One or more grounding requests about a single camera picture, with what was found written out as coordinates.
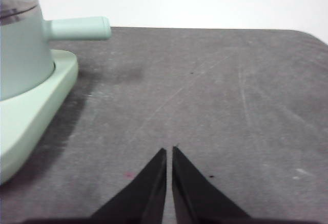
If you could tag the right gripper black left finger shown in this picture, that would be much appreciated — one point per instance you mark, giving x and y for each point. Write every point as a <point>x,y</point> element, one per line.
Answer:
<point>146,198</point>

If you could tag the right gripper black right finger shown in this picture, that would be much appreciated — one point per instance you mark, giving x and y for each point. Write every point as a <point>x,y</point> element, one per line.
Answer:
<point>194,198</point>

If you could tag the mint green steamer pot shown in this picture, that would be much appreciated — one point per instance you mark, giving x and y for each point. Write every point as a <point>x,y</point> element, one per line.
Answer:
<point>23,55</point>

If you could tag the mint green breakfast machine base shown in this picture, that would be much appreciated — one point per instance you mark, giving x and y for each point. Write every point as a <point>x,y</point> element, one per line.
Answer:
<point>30,116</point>

